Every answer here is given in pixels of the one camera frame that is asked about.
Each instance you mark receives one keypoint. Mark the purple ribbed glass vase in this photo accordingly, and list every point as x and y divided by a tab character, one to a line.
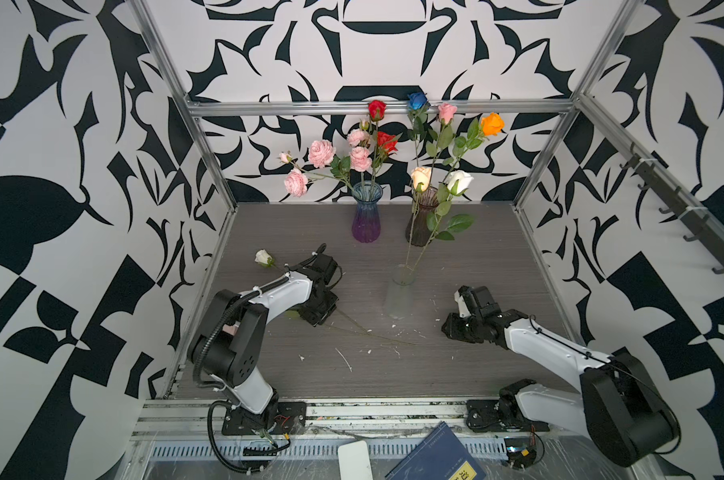
366	226

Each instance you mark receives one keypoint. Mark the blue rose stem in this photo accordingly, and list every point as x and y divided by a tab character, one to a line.
417	107

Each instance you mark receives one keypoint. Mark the pink peony flower stem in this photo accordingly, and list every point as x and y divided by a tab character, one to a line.
359	158

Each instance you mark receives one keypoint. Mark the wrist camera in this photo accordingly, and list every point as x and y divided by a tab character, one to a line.
460	297
324	268

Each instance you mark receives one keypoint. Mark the blue book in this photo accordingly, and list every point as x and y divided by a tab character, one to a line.
440	456

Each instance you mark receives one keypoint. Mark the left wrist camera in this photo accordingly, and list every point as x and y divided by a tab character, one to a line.
324	268

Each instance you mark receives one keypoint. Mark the white and peach rosebud stem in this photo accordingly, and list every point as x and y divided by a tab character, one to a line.
408	257

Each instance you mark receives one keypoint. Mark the clear glass vase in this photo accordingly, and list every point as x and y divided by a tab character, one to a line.
399	301

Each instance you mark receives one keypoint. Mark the black wall hook rail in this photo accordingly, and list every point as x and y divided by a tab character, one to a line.
677	202

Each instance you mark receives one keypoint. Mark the large red rose stem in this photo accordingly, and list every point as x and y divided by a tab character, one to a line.
386	145

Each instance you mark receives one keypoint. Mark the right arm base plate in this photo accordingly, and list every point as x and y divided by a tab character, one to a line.
500	415

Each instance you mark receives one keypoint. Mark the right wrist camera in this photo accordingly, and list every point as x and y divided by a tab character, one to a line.
460	297

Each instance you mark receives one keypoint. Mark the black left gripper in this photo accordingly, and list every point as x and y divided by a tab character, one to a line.
317	319

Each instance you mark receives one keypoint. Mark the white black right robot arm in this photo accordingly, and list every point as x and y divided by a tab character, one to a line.
613	401

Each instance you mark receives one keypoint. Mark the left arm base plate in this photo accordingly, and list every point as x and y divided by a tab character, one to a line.
278	418

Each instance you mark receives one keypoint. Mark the orange pink blue rosebud stem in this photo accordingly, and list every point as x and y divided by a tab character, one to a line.
478	131

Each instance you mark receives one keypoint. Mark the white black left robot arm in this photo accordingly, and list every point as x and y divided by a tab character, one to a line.
226	347

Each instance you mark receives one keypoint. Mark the white rectangular device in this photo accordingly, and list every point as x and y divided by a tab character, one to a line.
354	461

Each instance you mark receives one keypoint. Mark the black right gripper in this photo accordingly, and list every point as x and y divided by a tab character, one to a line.
451	329

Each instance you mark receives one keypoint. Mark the aluminium frame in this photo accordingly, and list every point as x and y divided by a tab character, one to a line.
573	81

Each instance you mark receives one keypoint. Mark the dark maroon glass vase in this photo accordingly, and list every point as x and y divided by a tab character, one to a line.
424	204

